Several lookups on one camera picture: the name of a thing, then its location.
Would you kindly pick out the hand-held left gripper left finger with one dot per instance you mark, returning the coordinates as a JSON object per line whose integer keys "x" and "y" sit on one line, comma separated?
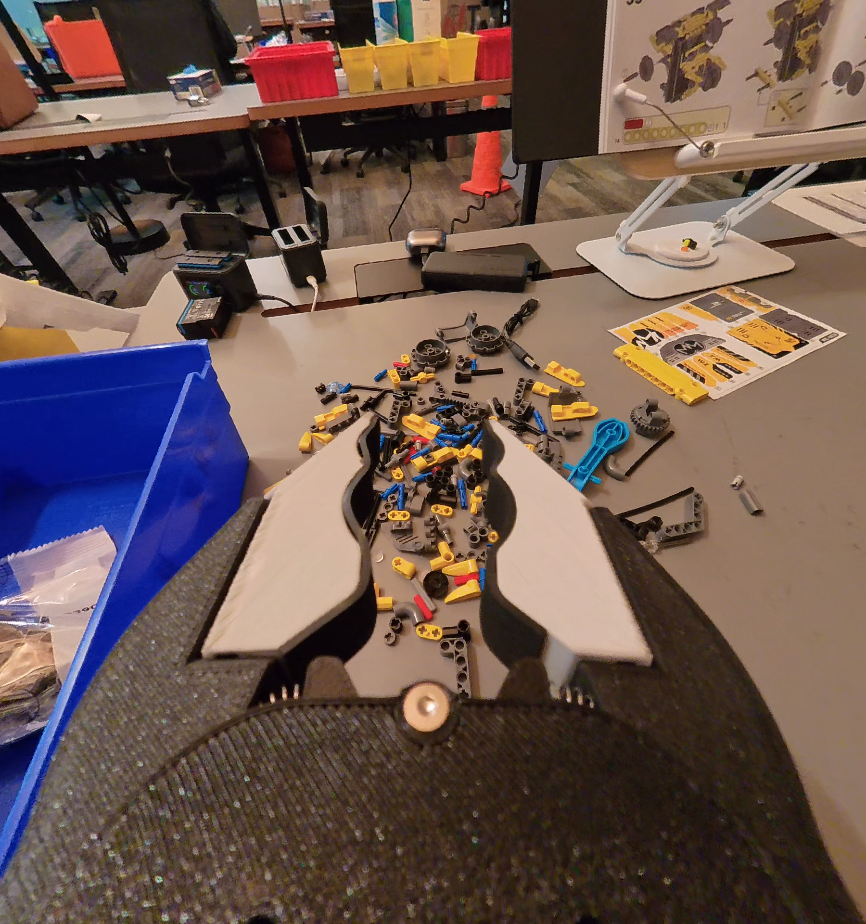
{"x": 296, "y": 570}

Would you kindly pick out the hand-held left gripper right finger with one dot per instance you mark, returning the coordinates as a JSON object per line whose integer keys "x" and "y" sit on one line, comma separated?
{"x": 570, "y": 577}

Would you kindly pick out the pile of small building pieces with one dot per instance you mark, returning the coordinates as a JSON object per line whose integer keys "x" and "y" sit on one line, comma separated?
{"x": 433, "y": 455}

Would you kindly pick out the grey curved elbow piece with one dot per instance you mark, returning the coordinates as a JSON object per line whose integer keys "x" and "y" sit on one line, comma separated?
{"x": 615, "y": 468}

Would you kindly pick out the grey bent technic liftarm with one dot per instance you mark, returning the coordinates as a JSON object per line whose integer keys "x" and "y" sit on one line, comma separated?
{"x": 685, "y": 520}

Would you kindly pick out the blue brick separator tool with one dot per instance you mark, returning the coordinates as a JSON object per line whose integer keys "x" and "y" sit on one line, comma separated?
{"x": 606, "y": 440}

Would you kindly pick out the black long axle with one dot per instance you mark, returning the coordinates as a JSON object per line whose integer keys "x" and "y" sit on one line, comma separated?
{"x": 649, "y": 453}

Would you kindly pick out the yellow curved panel piece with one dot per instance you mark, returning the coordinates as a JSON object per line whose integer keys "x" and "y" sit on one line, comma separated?
{"x": 566, "y": 372}
{"x": 574, "y": 411}

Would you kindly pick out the dark grey bevel gear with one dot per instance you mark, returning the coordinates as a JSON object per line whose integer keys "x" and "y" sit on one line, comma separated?
{"x": 649, "y": 419}

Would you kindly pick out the dark grey sleeve connector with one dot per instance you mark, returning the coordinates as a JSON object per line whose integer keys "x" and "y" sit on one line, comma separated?
{"x": 752, "y": 502}

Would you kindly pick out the yellow rectangular panel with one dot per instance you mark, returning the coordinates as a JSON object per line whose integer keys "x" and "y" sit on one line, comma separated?
{"x": 657, "y": 372}

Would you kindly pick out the clear plastic parts bag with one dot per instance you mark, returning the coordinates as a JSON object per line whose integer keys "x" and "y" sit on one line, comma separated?
{"x": 7, "y": 671}
{"x": 58, "y": 570}

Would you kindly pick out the dark grey wheel hub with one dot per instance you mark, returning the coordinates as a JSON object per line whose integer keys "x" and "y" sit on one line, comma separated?
{"x": 486, "y": 339}
{"x": 431, "y": 354}

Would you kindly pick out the blue plastic bin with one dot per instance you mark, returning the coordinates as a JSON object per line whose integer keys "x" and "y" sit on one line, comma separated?
{"x": 79, "y": 433}

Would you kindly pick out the black battery pack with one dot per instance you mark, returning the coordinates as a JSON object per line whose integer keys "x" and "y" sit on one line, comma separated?
{"x": 202, "y": 317}

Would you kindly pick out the black battery charging case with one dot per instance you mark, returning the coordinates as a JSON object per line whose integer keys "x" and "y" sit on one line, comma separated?
{"x": 209, "y": 281}

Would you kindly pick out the black flat pad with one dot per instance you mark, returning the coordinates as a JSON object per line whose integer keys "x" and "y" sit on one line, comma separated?
{"x": 386, "y": 278}

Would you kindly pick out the black dual slot charger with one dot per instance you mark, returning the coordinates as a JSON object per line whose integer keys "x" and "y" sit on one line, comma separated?
{"x": 299, "y": 260}

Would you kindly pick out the black power adapter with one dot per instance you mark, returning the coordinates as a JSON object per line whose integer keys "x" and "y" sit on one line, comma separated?
{"x": 476, "y": 273}

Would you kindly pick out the yellow sticker sheet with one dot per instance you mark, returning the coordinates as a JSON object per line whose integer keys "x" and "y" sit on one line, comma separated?
{"x": 765, "y": 325}

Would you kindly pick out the white book stand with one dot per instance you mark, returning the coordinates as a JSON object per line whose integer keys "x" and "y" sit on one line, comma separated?
{"x": 736, "y": 267}

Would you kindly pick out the black round stand base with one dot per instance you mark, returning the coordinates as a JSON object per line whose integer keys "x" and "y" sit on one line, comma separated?
{"x": 141, "y": 232}

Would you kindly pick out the orange traffic cone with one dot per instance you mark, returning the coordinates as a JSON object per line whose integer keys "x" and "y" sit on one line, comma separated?
{"x": 487, "y": 159}

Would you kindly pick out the printed paper sheet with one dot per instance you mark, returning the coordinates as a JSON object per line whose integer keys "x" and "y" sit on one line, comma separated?
{"x": 851, "y": 206}

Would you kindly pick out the brown edged work table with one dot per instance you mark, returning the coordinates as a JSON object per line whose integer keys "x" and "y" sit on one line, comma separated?
{"x": 404, "y": 99}

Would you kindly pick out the grey work table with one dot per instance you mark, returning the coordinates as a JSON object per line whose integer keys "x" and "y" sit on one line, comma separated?
{"x": 115, "y": 115}

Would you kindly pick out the red plastic bin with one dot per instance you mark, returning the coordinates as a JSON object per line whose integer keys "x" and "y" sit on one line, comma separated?
{"x": 494, "y": 54}
{"x": 292, "y": 76}

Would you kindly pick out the small blue box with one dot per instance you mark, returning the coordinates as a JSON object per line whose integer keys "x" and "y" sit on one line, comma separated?
{"x": 195, "y": 85}

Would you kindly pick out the yellow plastic bin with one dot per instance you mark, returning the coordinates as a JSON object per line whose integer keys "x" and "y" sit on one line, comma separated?
{"x": 426, "y": 61}
{"x": 357, "y": 68}
{"x": 392, "y": 65}
{"x": 460, "y": 58}

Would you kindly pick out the black monitor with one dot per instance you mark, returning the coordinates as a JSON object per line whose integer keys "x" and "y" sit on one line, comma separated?
{"x": 556, "y": 72}

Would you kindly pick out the black office chair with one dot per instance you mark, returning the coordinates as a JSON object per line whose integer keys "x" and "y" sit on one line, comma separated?
{"x": 166, "y": 43}

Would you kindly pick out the building instruction booklet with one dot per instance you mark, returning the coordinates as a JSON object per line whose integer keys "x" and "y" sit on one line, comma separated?
{"x": 750, "y": 58}

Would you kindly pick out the orange plastic bin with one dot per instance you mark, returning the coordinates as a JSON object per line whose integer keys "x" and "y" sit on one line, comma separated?
{"x": 83, "y": 50}

